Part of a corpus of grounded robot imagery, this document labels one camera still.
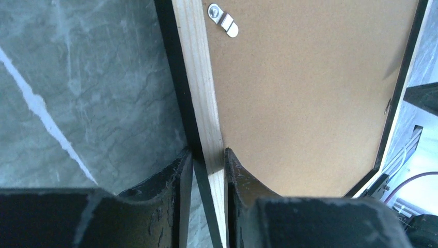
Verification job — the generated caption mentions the brown backing board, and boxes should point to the brown backing board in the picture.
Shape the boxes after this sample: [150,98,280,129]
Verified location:
[206,1,418,197]

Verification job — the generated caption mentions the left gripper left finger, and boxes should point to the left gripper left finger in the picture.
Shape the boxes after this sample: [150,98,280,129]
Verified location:
[1,149,193,247]

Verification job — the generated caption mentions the picture frame black and wood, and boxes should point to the picture frame black and wood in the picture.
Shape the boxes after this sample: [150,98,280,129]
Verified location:
[155,1,434,247]

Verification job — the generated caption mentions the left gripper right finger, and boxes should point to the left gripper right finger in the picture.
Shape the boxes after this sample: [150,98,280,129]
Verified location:
[224,148,412,247]

